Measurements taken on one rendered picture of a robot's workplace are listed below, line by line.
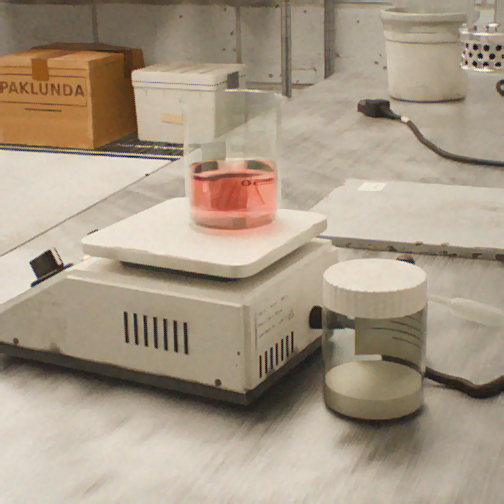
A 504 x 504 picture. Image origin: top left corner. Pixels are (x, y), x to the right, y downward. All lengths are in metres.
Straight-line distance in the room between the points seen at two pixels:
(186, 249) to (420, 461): 0.18
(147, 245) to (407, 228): 0.36
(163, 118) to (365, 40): 0.59
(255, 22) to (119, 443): 2.63
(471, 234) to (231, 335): 0.37
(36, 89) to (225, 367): 2.43
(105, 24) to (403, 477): 2.88
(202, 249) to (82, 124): 2.34
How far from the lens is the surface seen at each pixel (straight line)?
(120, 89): 3.12
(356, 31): 3.13
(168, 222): 0.73
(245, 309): 0.65
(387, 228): 0.99
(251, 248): 0.67
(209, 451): 0.62
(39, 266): 0.76
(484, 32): 0.99
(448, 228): 0.99
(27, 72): 3.06
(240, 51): 3.24
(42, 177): 1.25
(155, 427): 0.65
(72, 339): 0.72
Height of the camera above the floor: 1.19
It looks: 17 degrees down
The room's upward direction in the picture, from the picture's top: 1 degrees counter-clockwise
